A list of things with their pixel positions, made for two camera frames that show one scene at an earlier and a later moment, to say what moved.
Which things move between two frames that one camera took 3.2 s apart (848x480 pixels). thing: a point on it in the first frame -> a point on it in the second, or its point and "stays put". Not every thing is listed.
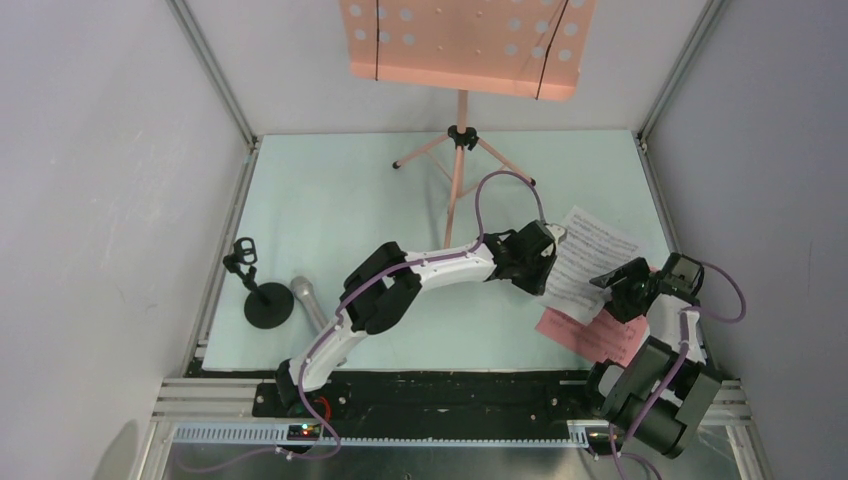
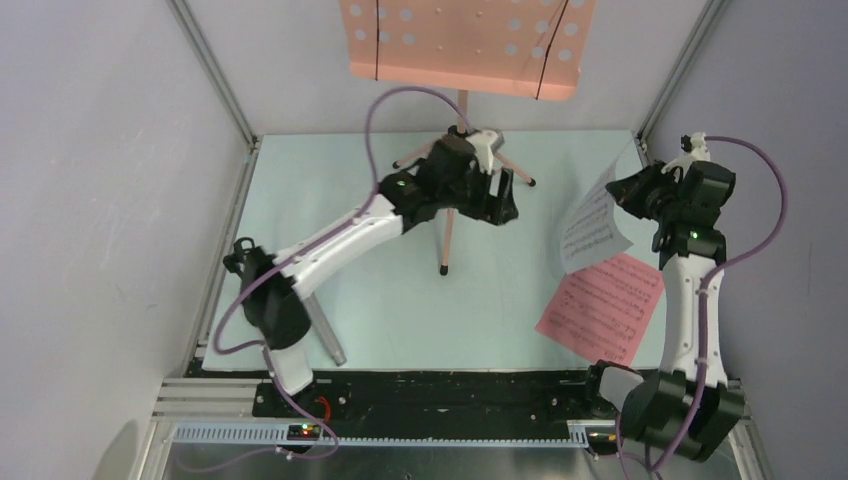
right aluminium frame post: (679, 69) stays put
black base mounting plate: (388, 401) stays put
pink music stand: (517, 47) stays put
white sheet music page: (589, 249) -> (592, 230)
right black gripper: (617, 306) -> (628, 189)
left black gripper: (537, 285) -> (496, 210)
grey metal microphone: (303, 287) stays put
